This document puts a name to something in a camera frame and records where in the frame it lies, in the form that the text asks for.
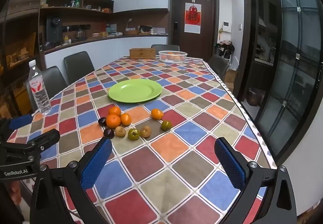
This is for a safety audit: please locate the brown longan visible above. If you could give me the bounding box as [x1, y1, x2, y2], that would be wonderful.
[115, 126, 126, 138]
[140, 125, 152, 138]

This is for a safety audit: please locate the clear water bottle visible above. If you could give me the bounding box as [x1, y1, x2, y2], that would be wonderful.
[28, 60, 51, 115]

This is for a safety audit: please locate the dark wooden door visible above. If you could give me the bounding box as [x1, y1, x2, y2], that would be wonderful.
[169, 0, 219, 62]

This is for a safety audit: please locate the black chair near left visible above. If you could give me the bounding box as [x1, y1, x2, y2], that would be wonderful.
[25, 66, 67, 112]

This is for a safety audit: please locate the green tomato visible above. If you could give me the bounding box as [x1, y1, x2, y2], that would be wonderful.
[161, 121, 172, 131]
[128, 128, 141, 141]

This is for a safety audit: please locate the dark plum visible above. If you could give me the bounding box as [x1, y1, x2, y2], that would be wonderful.
[98, 117, 107, 127]
[104, 128, 114, 139]

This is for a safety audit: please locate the white fruit basket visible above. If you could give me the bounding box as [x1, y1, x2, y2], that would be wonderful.
[158, 50, 187, 63]

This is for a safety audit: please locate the colourful checked tablecloth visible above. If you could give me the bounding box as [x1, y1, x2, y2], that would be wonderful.
[9, 57, 275, 223]

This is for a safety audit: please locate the black chair right side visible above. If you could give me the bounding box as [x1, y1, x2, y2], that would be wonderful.
[208, 54, 229, 81]

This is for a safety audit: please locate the large orange mandarin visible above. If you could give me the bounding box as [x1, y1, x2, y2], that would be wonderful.
[106, 114, 121, 129]

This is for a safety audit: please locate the glass sliding door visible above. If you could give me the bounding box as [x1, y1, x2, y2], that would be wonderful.
[258, 0, 322, 160]

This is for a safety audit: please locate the lone orange kumquat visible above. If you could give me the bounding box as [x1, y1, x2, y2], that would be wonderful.
[151, 109, 164, 120]

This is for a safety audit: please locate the white wall intercom panel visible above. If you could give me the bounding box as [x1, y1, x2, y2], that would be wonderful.
[222, 21, 232, 33]

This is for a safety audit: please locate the black coffee machine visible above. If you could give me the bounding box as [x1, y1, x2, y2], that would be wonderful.
[46, 17, 62, 46]

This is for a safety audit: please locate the green plate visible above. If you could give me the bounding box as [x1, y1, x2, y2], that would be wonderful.
[108, 79, 162, 103]

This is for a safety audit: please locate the black chair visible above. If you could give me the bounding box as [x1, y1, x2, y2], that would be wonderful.
[64, 51, 94, 83]
[208, 54, 229, 81]
[25, 66, 67, 112]

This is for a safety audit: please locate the red fu door poster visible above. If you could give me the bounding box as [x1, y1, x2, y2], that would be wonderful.
[184, 2, 201, 34]

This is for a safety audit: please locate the black chair far end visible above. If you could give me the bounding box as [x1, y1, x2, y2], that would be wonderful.
[151, 45, 180, 55]

